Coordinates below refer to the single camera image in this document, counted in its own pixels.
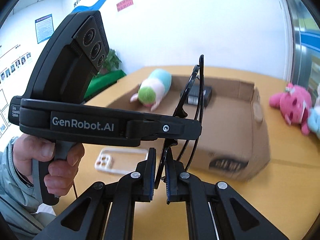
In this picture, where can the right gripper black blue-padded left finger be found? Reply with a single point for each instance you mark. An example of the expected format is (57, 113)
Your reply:
(106, 211)

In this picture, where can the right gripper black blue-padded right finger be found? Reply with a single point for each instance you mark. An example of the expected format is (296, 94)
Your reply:
(214, 211)

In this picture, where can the grey jacket sleeve forearm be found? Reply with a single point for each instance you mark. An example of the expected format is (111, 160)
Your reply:
(24, 214)

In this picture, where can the person's left hand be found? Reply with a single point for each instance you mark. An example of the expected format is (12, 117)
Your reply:
(61, 175)

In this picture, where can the green cloth table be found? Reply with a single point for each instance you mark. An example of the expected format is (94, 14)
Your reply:
(102, 82)

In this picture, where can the clear white phone case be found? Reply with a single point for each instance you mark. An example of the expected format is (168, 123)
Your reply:
(119, 160)

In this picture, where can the potted green plant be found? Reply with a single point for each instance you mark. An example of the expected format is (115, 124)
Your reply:
(111, 63)

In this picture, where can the brown cardboard box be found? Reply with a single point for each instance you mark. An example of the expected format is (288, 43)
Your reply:
(234, 141)

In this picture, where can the pastel green-haired plush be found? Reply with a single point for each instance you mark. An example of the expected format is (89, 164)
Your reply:
(153, 89)

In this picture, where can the pink bear plush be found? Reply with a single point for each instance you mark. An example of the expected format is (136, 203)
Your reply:
(294, 103)

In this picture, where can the light blue red plush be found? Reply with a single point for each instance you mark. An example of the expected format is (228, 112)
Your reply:
(314, 121)

